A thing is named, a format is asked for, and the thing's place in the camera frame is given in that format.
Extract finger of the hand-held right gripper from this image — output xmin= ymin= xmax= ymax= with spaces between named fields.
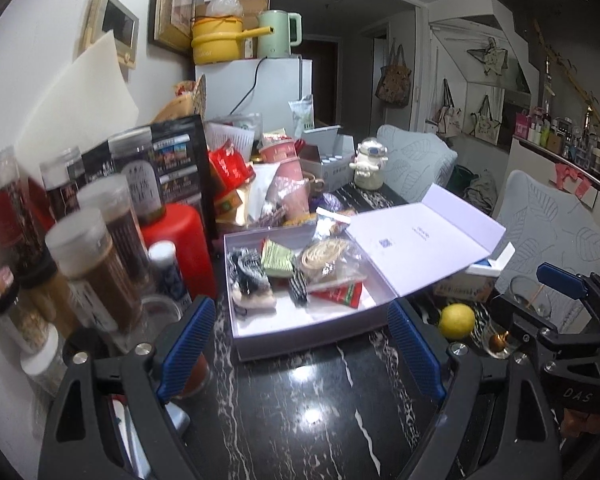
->
xmin=536 ymin=262 xmax=600 ymax=311
xmin=491 ymin=295 xmax=600 ymax=356

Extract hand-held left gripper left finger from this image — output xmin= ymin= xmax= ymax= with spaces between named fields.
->
xmin=37 ymin=296 xmax=217 ymax=480

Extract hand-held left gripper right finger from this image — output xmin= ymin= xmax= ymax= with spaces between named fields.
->
xmin=380 ymin=297 xmax=563 ymax=480

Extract white fluffy hair accessory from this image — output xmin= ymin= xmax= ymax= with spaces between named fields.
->
xmin=231 ymin=282 xmax=278 ymax=318

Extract red green sachet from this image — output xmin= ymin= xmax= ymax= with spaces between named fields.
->
xmin=310 ymin=280 xmax=365 ymax=308

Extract black white gingham scrunchie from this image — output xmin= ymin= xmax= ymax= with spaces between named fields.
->
xmin=227 ymin=247 xmax=271 ymax=296

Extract lavender gift box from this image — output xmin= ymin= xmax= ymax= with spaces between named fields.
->
xmin=223 ymin=182 xmax=508 ymax=363

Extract green snack packet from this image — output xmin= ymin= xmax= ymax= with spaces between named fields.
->
xmin=260 ymin=239 xmax=296 ymax=280

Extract small checked hair tie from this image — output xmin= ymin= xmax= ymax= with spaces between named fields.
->
xmin=287 ymin=267 xmax=311 ymax=307

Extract rope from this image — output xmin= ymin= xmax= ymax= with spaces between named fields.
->
xmin=299 ymin=237 xmax=363 ymax=281

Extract clear snack packet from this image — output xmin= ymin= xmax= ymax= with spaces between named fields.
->
xmin=314 ymin=207 xmax=356 ymax=241

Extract person's right hand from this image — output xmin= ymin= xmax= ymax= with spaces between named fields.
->
xmin=560 ymin=405 xmax=600 ymax=441

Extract glass cup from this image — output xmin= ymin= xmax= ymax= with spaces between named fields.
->
xmin=497 ymin=274 xmax=556 ymax=321

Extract plastic cup orange drink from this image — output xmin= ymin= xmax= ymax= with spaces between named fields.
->
xmin=145 ymin=295 xmax=211 ymax=401

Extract yellow lemon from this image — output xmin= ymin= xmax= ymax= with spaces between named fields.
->
xmin=437 ymin=303 xmax=477 ymax=341

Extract blue white box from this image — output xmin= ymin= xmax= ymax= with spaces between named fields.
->
xmin=467 ymin=242 xmax=515 ymax=278

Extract large grey quilted chair cushion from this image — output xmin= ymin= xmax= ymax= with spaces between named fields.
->
xmin=490 ymin=170 xmax=600 ymax=331

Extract white medicine box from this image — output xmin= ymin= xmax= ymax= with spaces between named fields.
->
xmin=432 ymin=277 xmax=496 ymax=303

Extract blue tablet tube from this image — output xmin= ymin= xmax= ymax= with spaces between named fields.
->
xmin=147 ymin=240 xmax=191 ymax=306

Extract red cylinder container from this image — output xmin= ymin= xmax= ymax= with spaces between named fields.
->
xmin=140 ymin=202 xmax=218 ymax=301

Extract pink bow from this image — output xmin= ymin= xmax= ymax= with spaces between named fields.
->
xmin=554 ymin=162 xmax=598 ymax=196

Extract clear jar light brown powder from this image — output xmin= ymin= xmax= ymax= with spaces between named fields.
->
xmin=45 ymin=208 xmax=143 ymax=333

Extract clear jar dark brown contents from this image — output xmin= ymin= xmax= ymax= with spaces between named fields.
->
xmin=77 ymin=174 xmax=151 ymax=286

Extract green bag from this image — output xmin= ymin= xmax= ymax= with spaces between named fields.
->
xmin=450 ymin=164 xmax=481 ymax=201

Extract white lid jar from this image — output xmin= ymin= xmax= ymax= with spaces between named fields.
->
xmin=20 ymin=322 xmax=71 ymax=396

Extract row of bottles on shelf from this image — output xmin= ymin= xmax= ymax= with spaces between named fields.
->
xmin=515 ymin=105 xmax=600 ymax=171

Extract purple wrapped item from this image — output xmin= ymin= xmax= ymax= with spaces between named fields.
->
xmin=320 ymin=192 xmax=348 ymax=213

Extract clear jar black label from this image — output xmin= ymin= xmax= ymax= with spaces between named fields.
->
xmin=107 ymin=127 xmax=166 ymax=226

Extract small jar of nuts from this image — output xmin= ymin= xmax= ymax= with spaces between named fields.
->
xmin=0 ymin=267 xmax=48 ymax=356

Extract small grey quilted chair cushion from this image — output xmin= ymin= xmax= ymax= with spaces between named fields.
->
xmin=376 ymin=125 xmax=458 ymax=203

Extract cream tote bag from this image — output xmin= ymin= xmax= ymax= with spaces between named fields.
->
xmin=467 ymin=94 xmax=506 ymax=143
xmin=425 ymin=79 xmax=463 ymax=138

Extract red snack packet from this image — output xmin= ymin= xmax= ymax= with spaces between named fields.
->
xmin=207 ymin=140 xmax=256 ymax=196

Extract white astronaut figurine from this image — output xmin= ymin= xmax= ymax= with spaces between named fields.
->
xmin=349 ymin=140 xmax=390 ymax=192

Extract clear jar dark red label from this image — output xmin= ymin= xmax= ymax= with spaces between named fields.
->
xmin=40 ymin=146 xmax=86 ymax=221

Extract pink cup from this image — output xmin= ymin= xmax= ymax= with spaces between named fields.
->
xmin=257 ymin=139 xmax=313 ymax=216

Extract white printed paper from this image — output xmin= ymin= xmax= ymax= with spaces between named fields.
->
xmin=205 ymin=122 xmax=258 ymax=161

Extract grey cardboard box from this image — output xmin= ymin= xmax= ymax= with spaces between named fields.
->
xmin=300 ymin=125 xmax=356 ymax=193

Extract clear jar red contents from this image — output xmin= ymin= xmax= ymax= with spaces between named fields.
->
xmin=0 ymin=146 xmax=46 ymax=271

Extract green white pouch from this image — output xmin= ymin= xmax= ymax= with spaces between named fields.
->
xmin=289 ymin=95 xmax=315 ymax=138

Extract brown tote bag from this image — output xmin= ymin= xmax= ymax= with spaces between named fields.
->
xmin=375 ymin=42 xmax=413 ymax=108

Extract white foam board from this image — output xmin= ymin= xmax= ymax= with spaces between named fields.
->
xmin=15 ymin=30 xmax=141 ymax=171

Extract white fridge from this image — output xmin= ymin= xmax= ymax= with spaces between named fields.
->
xmin=195 ymin=57 xmax=315 ymax=136

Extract dark door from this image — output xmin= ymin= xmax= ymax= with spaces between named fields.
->
xmin=302 ymin=37 xmax=341 ymax=121

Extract yellow pot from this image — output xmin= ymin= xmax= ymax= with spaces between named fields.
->
xmin=191 ymin=16 xmax=273 ymax=66

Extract pale green kettle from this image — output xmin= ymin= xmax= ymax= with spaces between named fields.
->
xmin=256 ymin=10 xmax=303 ymax=61

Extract framed picture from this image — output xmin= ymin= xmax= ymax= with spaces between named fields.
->
xmin=147 ymin=0 xmax=201 ymax=53

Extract clear plastic bag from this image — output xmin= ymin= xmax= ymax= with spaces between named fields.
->
xmin=205 ymin=0 xmax=245 ymax=20

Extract black power cord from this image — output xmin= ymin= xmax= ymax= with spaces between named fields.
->
xmin=229 ymin=57 xmax=271 ymax=116

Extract wall intercom panel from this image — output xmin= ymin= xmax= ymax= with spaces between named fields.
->
xmin=82 ymin=0 xmax=141 ymax=68

